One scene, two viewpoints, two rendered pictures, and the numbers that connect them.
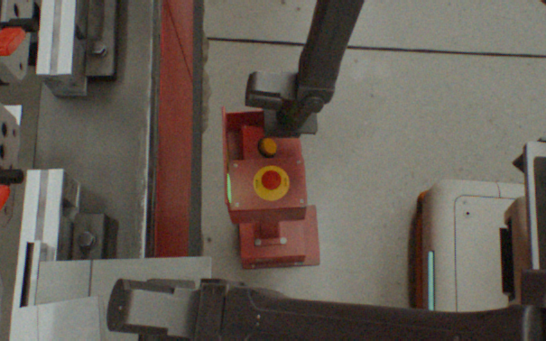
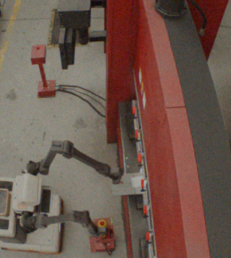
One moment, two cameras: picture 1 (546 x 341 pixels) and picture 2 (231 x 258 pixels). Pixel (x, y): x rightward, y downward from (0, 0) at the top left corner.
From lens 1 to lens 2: 1.96 m
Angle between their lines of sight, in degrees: 45
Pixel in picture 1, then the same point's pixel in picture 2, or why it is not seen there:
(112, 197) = (136, 213)
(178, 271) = (118, 192)
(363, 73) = not seen: outside the picture
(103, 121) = (141, 230)
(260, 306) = (99, 166)
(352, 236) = (79, 244)
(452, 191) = (52, 246)
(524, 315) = (72, 152)
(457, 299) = not seen: hidden behind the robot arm
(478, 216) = (46, 239)
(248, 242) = not seen: hidden behind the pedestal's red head
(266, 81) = (103, 229)
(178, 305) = (112, 171)
